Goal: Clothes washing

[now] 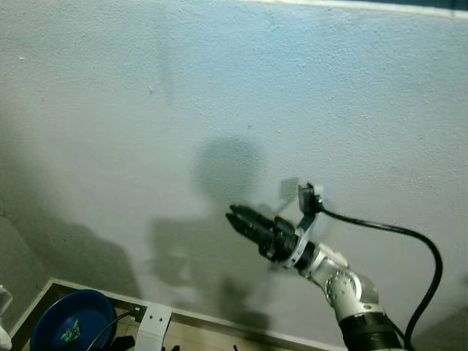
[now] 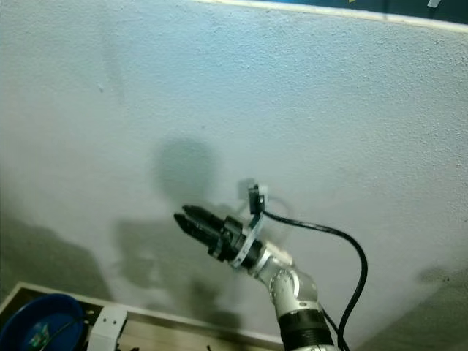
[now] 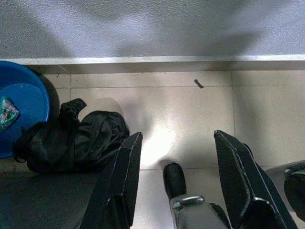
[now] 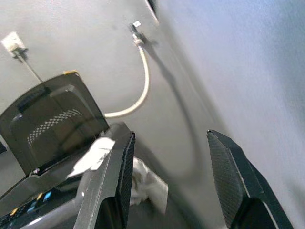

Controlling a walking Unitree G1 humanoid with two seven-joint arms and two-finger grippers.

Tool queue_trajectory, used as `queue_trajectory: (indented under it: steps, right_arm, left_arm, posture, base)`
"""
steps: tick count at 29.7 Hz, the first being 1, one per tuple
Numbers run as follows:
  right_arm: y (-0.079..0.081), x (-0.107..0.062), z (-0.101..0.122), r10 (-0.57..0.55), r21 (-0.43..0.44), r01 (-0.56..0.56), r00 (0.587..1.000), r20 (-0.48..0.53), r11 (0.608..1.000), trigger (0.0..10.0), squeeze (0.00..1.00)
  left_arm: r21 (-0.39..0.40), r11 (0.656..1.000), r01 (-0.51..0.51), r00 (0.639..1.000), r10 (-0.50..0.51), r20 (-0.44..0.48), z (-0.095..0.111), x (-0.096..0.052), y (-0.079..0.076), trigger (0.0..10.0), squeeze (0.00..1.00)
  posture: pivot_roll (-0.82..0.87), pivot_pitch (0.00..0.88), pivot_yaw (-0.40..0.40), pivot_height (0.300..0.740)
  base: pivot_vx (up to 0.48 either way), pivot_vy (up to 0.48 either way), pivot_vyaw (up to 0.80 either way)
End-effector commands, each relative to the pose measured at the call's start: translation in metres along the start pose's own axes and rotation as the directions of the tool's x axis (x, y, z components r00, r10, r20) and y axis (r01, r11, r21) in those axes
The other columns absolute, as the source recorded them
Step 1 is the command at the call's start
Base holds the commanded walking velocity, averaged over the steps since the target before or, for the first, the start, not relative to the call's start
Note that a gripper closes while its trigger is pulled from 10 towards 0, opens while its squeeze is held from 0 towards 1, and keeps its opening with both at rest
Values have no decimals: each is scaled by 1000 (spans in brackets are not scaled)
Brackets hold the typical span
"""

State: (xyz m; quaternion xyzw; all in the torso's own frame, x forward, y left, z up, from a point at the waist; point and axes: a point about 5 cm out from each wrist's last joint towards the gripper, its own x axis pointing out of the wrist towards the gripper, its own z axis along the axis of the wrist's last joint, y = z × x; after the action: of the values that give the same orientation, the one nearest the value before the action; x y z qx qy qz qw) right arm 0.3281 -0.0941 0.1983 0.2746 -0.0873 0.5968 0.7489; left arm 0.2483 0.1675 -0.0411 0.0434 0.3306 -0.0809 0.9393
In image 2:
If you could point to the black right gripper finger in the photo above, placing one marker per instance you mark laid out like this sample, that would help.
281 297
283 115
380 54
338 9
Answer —
194 230
202 215

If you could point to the blue plastic basin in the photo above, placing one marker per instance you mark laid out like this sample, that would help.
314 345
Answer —
29 322

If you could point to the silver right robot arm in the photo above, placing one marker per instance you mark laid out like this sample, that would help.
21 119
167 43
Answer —
292 285

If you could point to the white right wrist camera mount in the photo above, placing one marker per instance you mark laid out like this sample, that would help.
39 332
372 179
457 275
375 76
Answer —
256 199

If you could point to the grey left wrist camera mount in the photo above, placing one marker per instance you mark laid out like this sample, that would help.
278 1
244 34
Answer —
108 325

